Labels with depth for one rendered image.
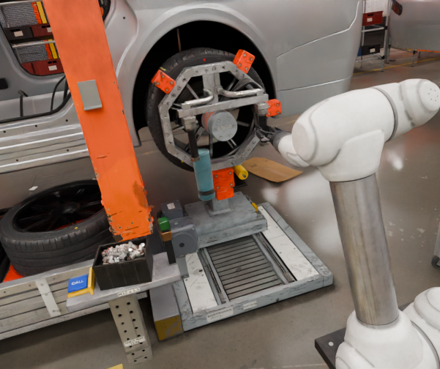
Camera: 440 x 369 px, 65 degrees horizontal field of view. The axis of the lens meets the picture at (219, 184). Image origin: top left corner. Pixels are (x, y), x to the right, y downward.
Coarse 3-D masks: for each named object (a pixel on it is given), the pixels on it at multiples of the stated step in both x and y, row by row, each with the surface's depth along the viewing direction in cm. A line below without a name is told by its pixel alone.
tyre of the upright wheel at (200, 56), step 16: (192, 48) 186; (208, 48) 179; (176, 64) 168; (192, 64) 170; (256, 80) 183; (160, 96) 172; (160, 128) 179; (160, 144) 182; (256, 144) 198; (176, 160) 188
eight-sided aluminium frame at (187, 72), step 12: (180, 72) 167; (192, 72) 163; (204, 72) 165; (240, 72) 170; (180, 84) 164; (168, 96) 165; (168, 108) 167; (168, 120) 170; (168, 132) 172; (252, 132) 191; (168, 144) 175; (252, 144) 188; (180, 156) 179; (228, 156) 193; (240, 156) 189; (216, 168) 188
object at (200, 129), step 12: (228, 72) 177; (228, 84) 183; (180, 108) 180; (228, 108) 187; (240, 108) 209; (240, 120) 208; (252, 120) 192; (240, 132) 203; (180, 144) 198; (216, 144) 212; (228, 144) 196; (240, 144) 195; (216, 156) 197
